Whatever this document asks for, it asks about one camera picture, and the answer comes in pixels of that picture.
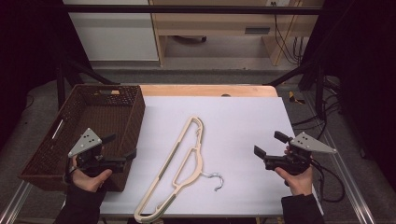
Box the brown woven basket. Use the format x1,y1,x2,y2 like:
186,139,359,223
18,83,147,192

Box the beige chair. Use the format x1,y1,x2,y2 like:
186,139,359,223
148,0,325,67

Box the beige clothes hanger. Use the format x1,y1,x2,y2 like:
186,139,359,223
134,116,224,224

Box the person's right hand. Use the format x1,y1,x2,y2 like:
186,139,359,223
274,166,314,196

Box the black metal frame strut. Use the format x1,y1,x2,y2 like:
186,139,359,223
56,59,120,110
264,60,326,120

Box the yellow and black tool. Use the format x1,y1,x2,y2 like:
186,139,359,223
289,91,306,105

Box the black floor cables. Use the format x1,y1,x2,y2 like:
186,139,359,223
292,76,344,141

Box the aluminium rail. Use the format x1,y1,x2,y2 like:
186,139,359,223
303,92,377,224
0,181,32,224

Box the black hanging cables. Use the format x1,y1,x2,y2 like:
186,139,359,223
270,1,304,66

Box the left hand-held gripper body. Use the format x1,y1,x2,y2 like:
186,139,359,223
67,127,127,178

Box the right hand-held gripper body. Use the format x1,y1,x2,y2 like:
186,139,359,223
263,132,338,175

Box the black horizontal frame bar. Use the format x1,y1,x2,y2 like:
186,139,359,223
62,4,323,16

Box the white cabinet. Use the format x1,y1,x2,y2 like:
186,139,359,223
62,0,160,62

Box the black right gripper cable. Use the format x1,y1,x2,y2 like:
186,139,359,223
309,158,346,203

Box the person's left hand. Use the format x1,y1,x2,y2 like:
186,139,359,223
70,157,113,193

